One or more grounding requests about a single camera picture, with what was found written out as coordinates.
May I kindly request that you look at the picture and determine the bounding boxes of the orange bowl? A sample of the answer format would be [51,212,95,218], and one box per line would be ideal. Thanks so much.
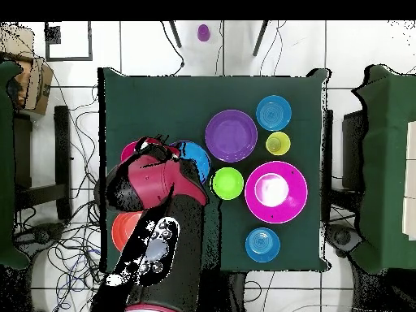
[110,210,144,253]

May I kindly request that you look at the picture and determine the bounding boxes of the cardboard box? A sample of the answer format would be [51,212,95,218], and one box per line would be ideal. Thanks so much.
[0,24,54,116]

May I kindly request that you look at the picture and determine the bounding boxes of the small green bowl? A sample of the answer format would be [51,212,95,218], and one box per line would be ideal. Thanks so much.
[210,167,245,202]

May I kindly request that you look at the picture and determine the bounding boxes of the black metal frame stand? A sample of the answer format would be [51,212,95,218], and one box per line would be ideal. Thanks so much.
[13,105,73,222]

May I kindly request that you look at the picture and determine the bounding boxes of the translucent yellow cup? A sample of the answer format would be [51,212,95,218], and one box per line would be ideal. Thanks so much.
[265,131,292,157]

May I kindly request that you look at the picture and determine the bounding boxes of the purple cup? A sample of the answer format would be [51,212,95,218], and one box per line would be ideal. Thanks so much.
[197,23,211,42]

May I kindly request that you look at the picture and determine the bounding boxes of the black tripod leg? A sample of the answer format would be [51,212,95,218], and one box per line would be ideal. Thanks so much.
[168,20,183,49]
[252,20,270,57]

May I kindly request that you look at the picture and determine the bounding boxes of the black square floor frame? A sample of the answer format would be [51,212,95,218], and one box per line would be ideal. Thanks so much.
[44,20,93,62]

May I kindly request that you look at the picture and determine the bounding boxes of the black floor cable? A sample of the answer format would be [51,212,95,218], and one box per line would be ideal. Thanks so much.
[158,20,187,76]

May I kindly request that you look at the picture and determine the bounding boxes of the translucent blue small bowl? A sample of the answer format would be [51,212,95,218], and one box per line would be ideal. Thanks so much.
[255,94,293,132]
[245,227,281,263]

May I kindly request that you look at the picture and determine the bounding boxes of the green cloth covered table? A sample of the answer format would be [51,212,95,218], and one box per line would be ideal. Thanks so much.
[0,59,30,271]
[350,63,416,275]

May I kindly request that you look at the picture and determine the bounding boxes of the large pink bowl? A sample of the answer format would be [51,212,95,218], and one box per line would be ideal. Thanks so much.
[244,160,309,225]

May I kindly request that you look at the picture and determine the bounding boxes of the tangle of black cables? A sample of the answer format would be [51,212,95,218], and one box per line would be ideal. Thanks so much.
[12,64,108,312]

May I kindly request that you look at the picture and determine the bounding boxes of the dark green table cloth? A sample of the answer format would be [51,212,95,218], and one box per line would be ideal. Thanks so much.
[97,66,332,274]

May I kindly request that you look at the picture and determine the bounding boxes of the small pink-red bowl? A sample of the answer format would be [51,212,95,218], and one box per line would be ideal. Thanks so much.
[120,141,139,163]

